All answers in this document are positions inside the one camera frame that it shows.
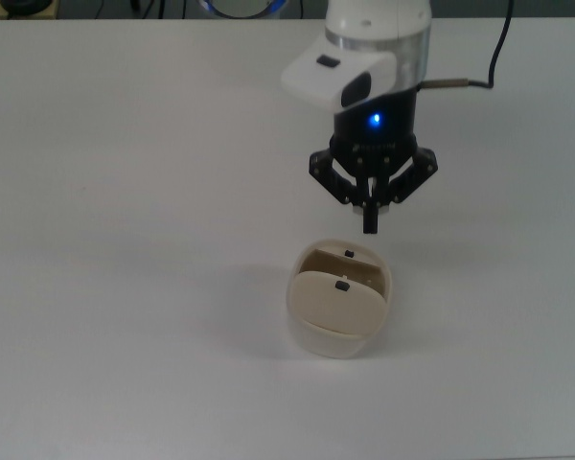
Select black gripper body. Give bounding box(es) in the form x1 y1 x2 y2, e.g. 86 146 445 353
329 87 420 194

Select small cream trash can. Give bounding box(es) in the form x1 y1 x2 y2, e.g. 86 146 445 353
286 236 395 360

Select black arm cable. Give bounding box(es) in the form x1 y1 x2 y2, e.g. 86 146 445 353
417 0 517 92

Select black round object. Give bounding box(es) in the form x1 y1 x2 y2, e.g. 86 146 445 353
0 0 48 16

